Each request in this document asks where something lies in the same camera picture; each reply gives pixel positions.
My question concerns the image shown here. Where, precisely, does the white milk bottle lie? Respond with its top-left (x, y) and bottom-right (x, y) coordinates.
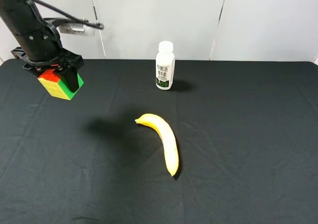
top-left (156, 41), bottom-right (175, 90)

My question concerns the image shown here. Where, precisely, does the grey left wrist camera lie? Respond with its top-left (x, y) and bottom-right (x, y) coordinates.
top-left (58, 22), bottom-right (95, 36)

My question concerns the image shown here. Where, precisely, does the black tablecloth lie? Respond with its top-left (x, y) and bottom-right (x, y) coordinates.
top-left (0, 60), bottom-right (318, 224)

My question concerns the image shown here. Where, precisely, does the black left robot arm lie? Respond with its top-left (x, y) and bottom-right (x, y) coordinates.
top-left (0, 0), bottom-right (84, 92)

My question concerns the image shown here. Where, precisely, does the multicoloured puzzle cube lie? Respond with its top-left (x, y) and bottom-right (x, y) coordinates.
top-left (37, 70), bottom-right (78, 100)

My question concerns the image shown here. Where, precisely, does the yellow banana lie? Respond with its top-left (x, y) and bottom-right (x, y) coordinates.
top-left (135, 113), bottom-right (179, 177)

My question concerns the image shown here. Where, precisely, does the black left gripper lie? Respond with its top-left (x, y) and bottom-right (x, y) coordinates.
top-left (10, 18), bottom-right (84, 92)

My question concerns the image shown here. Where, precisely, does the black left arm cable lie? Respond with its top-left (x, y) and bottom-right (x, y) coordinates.
top-left (0, 0), bottom-right (105, 30)

